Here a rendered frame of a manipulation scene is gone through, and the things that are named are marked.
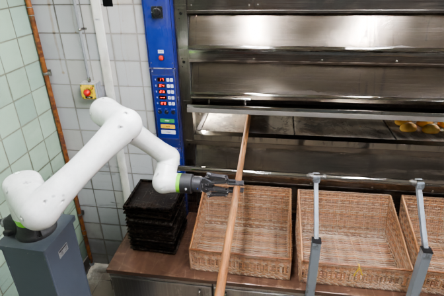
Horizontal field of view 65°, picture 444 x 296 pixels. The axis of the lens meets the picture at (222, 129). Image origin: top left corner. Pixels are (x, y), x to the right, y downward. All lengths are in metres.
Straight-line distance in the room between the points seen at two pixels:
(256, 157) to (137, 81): 0.85
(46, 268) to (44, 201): 0.35
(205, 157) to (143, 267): 0.73
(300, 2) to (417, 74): 0.72
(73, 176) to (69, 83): 1.12
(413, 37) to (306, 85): 0.56
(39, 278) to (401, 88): 1.89
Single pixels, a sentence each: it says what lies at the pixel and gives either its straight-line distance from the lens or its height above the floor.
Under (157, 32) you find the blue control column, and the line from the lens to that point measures 1.98.
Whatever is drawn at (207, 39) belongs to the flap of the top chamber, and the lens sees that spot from 1.94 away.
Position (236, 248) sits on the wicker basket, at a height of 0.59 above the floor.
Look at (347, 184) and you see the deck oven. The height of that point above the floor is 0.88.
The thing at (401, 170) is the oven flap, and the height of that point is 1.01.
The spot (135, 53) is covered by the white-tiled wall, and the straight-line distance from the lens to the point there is 2.09.
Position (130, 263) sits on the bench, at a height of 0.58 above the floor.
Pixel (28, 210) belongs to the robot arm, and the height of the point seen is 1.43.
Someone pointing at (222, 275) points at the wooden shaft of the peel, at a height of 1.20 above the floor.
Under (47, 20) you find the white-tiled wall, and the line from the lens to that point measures 2.28.
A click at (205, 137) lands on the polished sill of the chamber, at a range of 2.15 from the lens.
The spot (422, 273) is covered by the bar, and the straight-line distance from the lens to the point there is 1.96.
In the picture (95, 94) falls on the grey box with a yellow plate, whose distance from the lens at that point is 2.19.
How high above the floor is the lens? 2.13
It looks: 26 degrees down
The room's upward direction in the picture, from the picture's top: 1 degrees counter-clockwise
